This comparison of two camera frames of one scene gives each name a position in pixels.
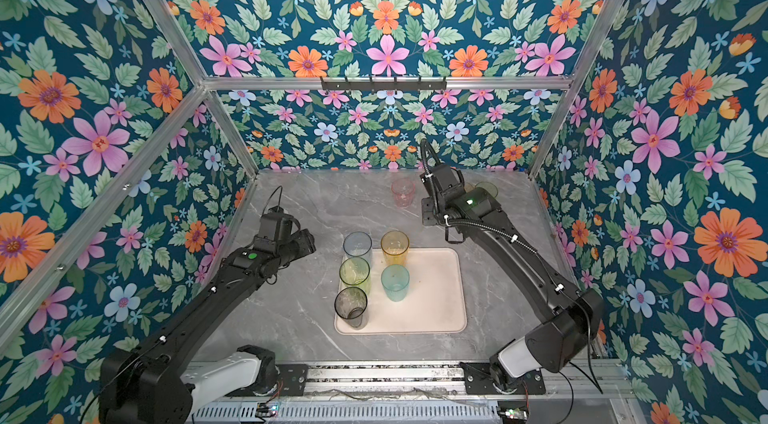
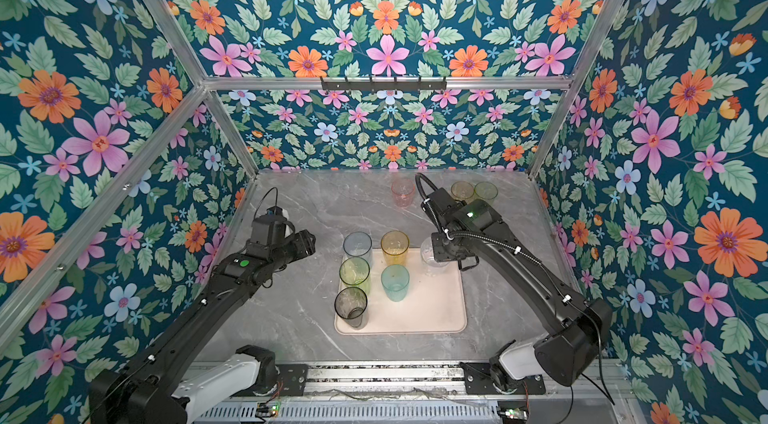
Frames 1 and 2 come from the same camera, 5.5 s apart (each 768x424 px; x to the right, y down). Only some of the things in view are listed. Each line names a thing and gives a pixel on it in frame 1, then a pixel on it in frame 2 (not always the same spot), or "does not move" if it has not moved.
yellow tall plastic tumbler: (394, 245) does not move
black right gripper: (426, 206) → (438, 252)
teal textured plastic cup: (395, 279) does not move
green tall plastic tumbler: (354, 272) does not move
